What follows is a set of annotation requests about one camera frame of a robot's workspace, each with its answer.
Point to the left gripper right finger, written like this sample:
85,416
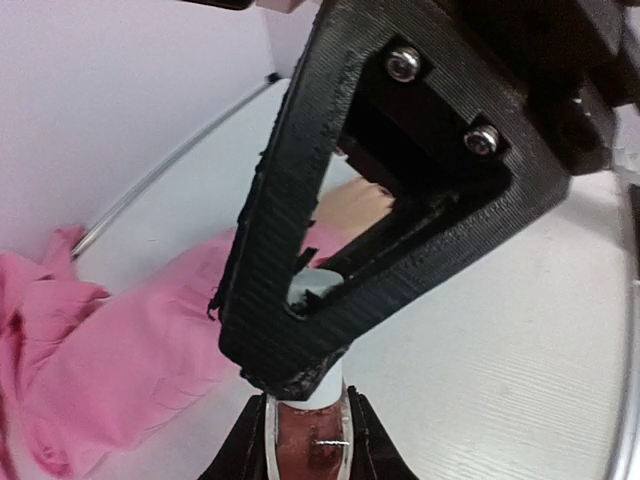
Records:
375,456

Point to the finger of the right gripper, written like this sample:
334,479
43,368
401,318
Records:
401,88

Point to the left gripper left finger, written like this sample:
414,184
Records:
242,454

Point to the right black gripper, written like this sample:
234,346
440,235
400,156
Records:
579,60

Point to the nail polish bottle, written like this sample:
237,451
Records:
305,444

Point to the mannequin hand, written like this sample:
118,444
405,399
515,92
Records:
353,207

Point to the pink sweatshirt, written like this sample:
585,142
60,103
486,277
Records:
86,373

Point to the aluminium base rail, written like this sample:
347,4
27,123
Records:
624,459

